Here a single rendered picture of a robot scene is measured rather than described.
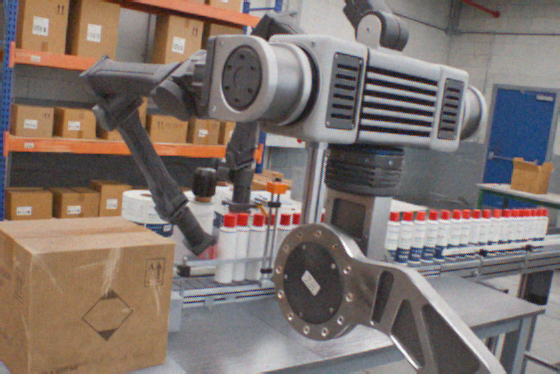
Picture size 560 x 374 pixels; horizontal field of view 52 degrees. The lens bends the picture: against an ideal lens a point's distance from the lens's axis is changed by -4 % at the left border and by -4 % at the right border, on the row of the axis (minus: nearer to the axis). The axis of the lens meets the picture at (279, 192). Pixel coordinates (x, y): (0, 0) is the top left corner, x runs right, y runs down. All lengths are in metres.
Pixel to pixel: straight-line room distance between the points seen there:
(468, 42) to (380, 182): 9.33
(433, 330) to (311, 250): 0.25
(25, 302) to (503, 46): 9.28
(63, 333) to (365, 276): 0.57
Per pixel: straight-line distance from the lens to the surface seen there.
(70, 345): 1.19
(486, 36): 10.14
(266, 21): 1.51
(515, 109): 9.67
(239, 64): 0.84
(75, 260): 1.13
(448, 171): 10.23
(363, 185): 0.99
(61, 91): 6.09
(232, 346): 1.48
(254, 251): 1.80
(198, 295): 1.71
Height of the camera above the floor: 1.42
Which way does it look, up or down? 9 degrees down
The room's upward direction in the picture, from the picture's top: 7 degrees clockwise
